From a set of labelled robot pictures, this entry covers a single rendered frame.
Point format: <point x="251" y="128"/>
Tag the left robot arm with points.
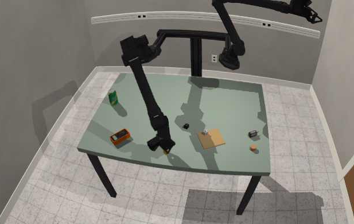
<point x="238" y="49"/>

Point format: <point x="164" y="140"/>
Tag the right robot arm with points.
<point x="157" y="119"/>

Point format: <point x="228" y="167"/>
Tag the small orange-brown cylinder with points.
<point x="253" y="147"/>

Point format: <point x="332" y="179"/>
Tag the green soda can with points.
<point x="112" y="96"/>

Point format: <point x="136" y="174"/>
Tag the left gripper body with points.
<point x="307" y="17"/>

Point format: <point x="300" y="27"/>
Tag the orange multimeter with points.
<point x="119" y="136"/>

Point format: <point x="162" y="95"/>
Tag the tan flat mat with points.
<point x="213" y="138"/>

